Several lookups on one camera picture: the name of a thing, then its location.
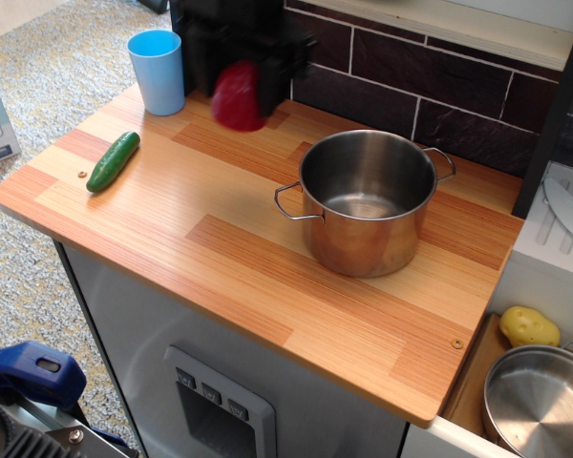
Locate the stainless steel pot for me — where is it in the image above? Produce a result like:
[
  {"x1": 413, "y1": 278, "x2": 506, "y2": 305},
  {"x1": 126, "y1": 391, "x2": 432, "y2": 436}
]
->
[{"x1": 295, "y1": 130, "x2": 456, "y2": 278}]

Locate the white dish rack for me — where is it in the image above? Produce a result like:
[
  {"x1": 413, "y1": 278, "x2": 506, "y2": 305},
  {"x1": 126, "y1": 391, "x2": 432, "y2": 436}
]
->
[{"x1": 515, "y1": 162, "x2": 573, "y2": 273}]

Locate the green toy cucumber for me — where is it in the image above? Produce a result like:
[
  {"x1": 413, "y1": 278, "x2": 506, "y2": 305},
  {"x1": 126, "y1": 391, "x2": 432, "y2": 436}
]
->
[{"x1": 86, "y1": 132, "x2": 140, "y2": 193}]

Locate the light blue plastic cup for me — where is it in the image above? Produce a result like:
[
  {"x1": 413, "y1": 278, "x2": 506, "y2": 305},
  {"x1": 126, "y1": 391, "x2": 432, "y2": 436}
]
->
[{"x1": 127, "y1": 30, "x2": 185, "y2": 116}]

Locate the yellow toy potato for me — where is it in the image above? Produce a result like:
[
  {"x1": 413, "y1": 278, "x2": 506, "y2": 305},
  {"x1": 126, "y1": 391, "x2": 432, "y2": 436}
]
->
[{"x1": 499, "y1": 305, "x2": 561, "y2": 347}]

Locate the blue clamp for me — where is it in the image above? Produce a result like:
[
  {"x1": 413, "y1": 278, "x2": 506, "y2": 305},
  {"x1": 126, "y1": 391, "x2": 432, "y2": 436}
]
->
[{"x1": 0, "y1": 341, "x2": 87, "y2": 409}]

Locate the steel pan in sink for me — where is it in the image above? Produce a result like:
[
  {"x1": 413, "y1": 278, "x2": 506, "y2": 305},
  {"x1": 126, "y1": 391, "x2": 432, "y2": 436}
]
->
[{"x1": 482, "y1": 344, "x2": 573, "y2": 457}]

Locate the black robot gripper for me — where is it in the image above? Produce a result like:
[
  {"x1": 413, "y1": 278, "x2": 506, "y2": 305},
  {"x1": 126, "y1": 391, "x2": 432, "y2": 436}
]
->
[{"x1": 170, "y1": 0, "x2": 316, "y2": 117}]

